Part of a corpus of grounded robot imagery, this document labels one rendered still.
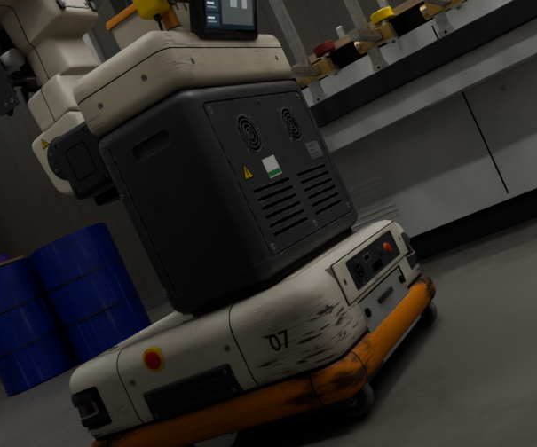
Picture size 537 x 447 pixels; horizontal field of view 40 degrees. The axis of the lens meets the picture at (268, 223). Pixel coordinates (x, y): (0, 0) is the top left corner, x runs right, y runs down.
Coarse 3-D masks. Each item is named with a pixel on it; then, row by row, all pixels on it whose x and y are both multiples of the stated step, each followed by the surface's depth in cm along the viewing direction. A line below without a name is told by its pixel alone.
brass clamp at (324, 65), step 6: (324, 60) 260; (330, 60) 263; (324, 66) 260; (330, 66) 261; (324, 72) 261; (330, 72) 263; (300, 78) 264; (306, 78) 264; (312, 78) 263; (318, 78) 264; (300, 84) 266; (306, 84) 266
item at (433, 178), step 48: (480, 0) 254; (384, 48) 272; (480, 96) 261; (528, 96) 254; (384, 144) 280; (432, 144) 272; (480, 144) 264; (528, 144) 257; (384, 192) 284; (432, 192) 276; (480, 192) 268; (528, 192) 263; (432, 240) 282
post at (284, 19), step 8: (272, 0) 264; (280, 0) 265; (272, 8) 265; (280, 8) 264; (280, 16) 264; (288, 16) 266; (280, 24) 265; (288, 24) 264; (288, 32) 264; (288, 40) 265; (296, 40) 264; (296, 48) 264; (296, 56) 265; (304, 56) 264; (304, 64) 264; (312, 88) 265; (320, 88) 265; (312, 96) 265
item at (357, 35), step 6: (354, 30) 228; (360, 30) 231; (366, 30) 236; (372, 30) 242; (378, 30) 248; (354, 36) 229; (360, 36) 229; (366, 36) 234; (372, 36) 239; (378, 36) 245; (396, 36) 263; (390, 42) 265
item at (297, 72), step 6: (300, 66) 247; (306, 66) 252; (312, 66) 257; (318, 66) 261; (336, 66) 276; (294, 72) 241; (300, 72) 245; (306, 72) 250; (312, 72) 254; (318, 72) 259; (336, 72) 276; (288, 78) 242
